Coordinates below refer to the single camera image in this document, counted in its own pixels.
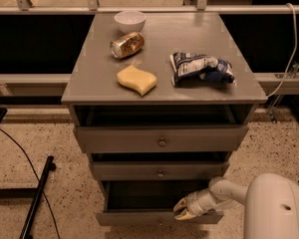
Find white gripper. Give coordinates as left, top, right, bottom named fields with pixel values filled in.
left=173, top=189, right=221, bottom=221

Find grey bottom drawer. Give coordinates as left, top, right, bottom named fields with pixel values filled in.
left=95, top=179, right=225, bottom=227

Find grey drawer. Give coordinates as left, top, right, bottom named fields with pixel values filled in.
left=91, top=161, right=229, bottom=181
left=95, top=179, right=225, bottom=227
left=74, top=125, right=248, bottom=153

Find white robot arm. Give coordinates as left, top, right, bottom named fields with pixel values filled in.
left=173, top=173, right=299, bottom=239

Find grey top drawer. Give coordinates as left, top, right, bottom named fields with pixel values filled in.
left=74, top=125, right=248, bottom=153

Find grey middle drawer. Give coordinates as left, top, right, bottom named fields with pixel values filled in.
left=91, top=161, right=229, bottom=181

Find grey drawer cabinet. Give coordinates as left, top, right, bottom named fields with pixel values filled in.
left=61, top=11, right=269, bottom=204

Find yellow sponge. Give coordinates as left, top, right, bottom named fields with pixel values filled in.
left=117, top=65, right=157, bottom=96

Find blue white chip bag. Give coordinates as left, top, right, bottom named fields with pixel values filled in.
left=169, top=52, right=235, bottom=86

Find black stand leg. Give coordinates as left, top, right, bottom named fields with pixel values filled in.
left=0, top=155, right=56, bottom=239

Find golden soda can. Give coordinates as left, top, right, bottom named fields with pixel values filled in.
left=110, top=32, right=145, bottom=59

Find white bowl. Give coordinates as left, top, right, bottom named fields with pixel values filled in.
left=115, top=11, right=147, bottom=34

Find black cable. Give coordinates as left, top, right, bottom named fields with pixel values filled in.
left=0, top=126, right=62, bottom=239

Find white cable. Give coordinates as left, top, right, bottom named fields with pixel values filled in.
left=266, top=2, right=299, bottom=99

